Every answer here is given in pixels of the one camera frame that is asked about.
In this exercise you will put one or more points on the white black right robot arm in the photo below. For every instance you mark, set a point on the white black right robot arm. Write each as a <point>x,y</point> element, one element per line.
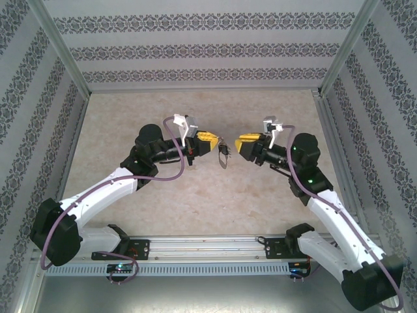
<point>325,247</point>

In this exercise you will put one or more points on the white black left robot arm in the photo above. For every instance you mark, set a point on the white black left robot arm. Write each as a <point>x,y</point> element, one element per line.
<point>104,192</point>

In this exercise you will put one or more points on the small controller board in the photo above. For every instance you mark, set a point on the small controller board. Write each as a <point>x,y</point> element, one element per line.
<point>298,269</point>
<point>120,268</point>

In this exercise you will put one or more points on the grey metal panel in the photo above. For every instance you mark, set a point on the grey metal panel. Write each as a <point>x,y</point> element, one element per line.
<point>208,296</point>

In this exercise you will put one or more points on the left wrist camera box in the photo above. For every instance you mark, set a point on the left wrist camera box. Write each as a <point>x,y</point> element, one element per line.
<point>192,127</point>

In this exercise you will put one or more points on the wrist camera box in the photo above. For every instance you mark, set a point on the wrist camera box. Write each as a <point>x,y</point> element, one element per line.
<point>192,127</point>
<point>272,124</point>

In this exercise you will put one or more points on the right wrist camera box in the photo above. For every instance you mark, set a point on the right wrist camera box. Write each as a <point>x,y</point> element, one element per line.
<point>272,124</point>

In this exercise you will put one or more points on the aluminium table edge rail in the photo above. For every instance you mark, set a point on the aluminium table edge rail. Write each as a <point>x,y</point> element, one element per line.
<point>202,90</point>
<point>335,146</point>

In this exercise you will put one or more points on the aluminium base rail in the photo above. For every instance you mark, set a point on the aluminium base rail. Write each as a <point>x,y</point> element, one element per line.
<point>208,247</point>

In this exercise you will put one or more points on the aluminium frame post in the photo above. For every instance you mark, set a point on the aluminium frame post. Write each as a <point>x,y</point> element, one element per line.
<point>347,49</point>
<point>62,49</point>
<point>27,287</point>

